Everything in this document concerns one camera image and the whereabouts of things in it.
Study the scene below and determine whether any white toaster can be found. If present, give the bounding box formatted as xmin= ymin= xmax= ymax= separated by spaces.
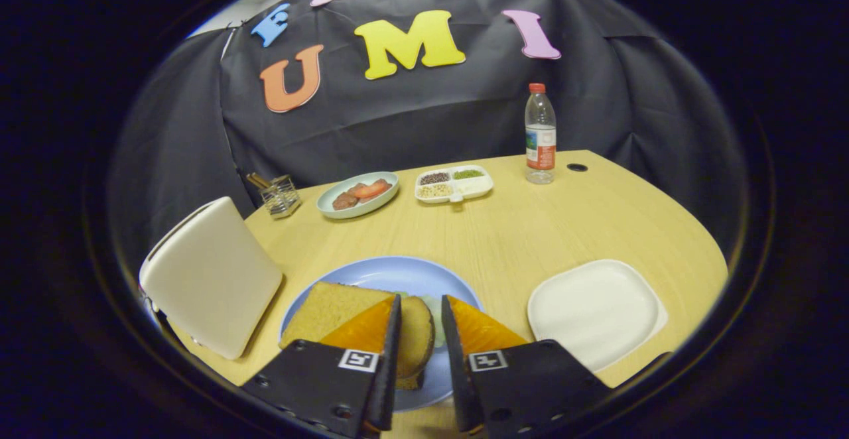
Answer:
xmin=139 ymin=196 xmax=285 ymax=361

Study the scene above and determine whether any white square plate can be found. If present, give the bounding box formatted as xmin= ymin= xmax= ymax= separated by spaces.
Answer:
xmin=527 ymin=259 xmax=669 ymax=373

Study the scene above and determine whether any white divided condiment dish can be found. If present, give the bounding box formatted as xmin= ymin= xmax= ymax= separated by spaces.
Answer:
xmin=415 ymin=164 xmax=494 ymax=205

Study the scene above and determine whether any round-topped brown bread slice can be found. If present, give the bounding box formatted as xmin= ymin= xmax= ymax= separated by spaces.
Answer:
xmin=279 ymin=282 xmax=436 ymax=390

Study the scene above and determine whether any green lettuce leaf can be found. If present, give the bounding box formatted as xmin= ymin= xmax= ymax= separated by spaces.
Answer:
xmin=398 ymin=291 xmax=446 ymax=348

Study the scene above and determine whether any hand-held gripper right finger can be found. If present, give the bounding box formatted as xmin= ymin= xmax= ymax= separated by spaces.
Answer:
xmin=440 ymin=294 xmax=672 ymax=437

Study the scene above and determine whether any clear bottle with red cap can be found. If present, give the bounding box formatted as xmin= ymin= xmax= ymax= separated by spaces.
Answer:
xmin=525 ymin=83 xmax=558 ymax=185

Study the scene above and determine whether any pale green round plate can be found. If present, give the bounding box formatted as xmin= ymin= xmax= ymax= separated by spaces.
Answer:
xmin=316 ymin=171 xmax=400 ymax=220

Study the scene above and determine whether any blue round plate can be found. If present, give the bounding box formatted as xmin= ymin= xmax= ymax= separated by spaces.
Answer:
xmin=279 ymin=256 xmax=484 ymax=413

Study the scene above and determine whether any wire mesh utensil holder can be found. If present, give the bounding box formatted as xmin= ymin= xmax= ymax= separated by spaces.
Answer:
xmin=259 ymin=174 xmax=302 ymax=220

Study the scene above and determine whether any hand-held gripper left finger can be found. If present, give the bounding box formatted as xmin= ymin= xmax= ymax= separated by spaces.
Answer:
xmin=240 ymin=293 xmax=403 ymax=439

